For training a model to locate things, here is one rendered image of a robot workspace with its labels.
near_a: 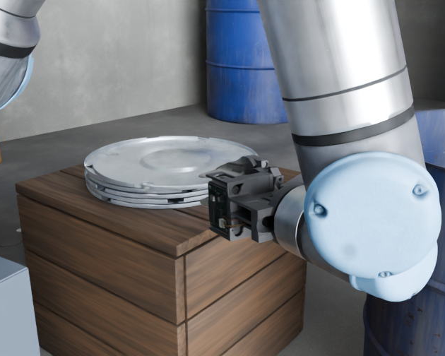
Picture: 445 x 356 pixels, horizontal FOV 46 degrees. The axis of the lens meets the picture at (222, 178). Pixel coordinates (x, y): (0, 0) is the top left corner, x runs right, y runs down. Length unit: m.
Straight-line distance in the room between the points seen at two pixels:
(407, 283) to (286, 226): 0.13
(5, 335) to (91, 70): 2.46
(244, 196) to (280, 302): 0.47
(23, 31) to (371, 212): 0.36
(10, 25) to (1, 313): 0.25
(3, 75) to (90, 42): 2.36
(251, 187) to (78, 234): 0.38
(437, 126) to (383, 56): 0.72
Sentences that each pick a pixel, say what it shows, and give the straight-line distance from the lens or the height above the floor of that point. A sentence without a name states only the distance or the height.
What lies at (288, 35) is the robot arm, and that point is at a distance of 0.30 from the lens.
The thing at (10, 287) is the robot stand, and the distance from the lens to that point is 0.50.
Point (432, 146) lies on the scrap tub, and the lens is 1.02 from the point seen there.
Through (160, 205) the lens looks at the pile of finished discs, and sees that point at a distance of 0.85.
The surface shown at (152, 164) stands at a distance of 0.90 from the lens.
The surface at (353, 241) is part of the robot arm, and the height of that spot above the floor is 0.55.
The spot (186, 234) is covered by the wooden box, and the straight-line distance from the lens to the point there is 0.76.
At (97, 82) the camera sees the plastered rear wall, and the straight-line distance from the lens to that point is 2.92.
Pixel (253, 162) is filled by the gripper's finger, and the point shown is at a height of 0.48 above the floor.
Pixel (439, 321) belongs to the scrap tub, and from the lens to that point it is 0.77.
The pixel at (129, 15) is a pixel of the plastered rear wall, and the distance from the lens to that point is 3.02.
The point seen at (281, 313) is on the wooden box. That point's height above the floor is 0.09.
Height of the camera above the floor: 0.68
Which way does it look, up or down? 20 degrees down
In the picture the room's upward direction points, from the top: straight up
